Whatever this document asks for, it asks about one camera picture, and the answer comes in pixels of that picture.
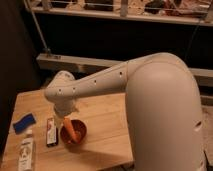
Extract blue sponge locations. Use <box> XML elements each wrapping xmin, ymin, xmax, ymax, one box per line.
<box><xmin>12</xmin><ymin>113</ymin><xmax>36</xmax><ymax>134</ymax></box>

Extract red ceramic bowl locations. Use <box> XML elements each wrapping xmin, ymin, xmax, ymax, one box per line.
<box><xmin>60</xmin><ymin>118</ymin><xmax>87</xmax><ymax>145</ymax></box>

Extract long grey baseboard rail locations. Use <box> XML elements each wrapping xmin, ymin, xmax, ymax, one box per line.
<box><xmin>36</xmin><ymin>53</ymin><xmax>213</xmax><ymax>87</ymax></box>

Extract upper wooden shelf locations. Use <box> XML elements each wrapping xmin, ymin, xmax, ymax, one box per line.
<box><xmin>23</xmin><ymin>0</ymin><xmax>213</xmax><ymax>27</ymax></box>

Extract black power cable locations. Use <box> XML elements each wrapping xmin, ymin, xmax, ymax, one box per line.
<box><xmin>186</xmin><ymin>18</ymin><xmax>204</xmax><ymax>54</ymax></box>

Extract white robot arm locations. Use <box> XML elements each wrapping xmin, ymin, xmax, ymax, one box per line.
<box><xmin>45</xmin><ymin>52</ymin><xmax>206</xmax><ymax>171</ymax></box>

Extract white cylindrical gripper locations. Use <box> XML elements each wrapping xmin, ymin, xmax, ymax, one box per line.
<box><xmin>54</xmin><ymin>100</ymin><xmax>77</xmax><ymax>118</ymax></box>

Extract metal diagonal rod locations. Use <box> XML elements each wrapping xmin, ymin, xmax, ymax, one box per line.
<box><xmin>26</xmin><ymin>0</ymin><xmax>51</xmax><ymax>56</ymax></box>

